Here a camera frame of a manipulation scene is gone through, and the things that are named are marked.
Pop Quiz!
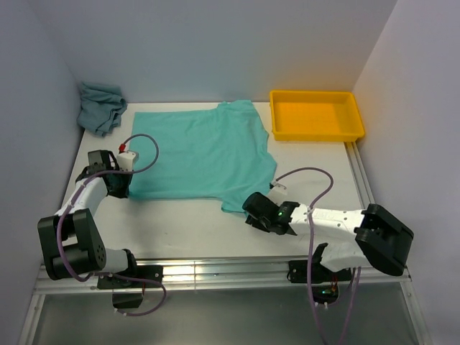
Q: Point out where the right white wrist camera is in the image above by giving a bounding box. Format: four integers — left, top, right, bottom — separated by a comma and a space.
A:
267, 183, 288, 203

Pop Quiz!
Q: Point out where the yellow plastic tray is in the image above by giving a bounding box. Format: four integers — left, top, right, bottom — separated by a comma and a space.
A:
270, 90, 365, 142

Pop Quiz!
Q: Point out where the teal green t-shirt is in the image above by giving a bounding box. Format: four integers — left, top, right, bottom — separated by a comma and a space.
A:
129, 100, 277, 213

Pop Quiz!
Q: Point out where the crumpled grey-blue t-shirt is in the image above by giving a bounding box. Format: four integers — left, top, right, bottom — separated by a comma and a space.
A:
77, 82, 127, 137

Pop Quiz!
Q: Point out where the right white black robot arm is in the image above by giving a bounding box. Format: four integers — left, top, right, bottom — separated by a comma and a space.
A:
242, 192, 414, 284

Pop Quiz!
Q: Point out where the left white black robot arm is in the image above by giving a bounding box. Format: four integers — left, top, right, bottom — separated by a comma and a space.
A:
37, 149, 164, 316

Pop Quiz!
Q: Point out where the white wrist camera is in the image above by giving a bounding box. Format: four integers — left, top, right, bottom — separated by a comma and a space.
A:
116, 143, 139, 171
267, 183, 288, 203

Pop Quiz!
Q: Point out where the aluminium right side rail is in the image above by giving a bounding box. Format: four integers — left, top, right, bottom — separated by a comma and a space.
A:
345, 143, 414, 277

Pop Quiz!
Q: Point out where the aluminium front rail frame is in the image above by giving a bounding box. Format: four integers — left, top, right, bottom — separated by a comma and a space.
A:
19, 257, 432, 344

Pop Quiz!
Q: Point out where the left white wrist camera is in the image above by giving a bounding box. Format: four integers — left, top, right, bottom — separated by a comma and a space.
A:
116, 143, 139, 171

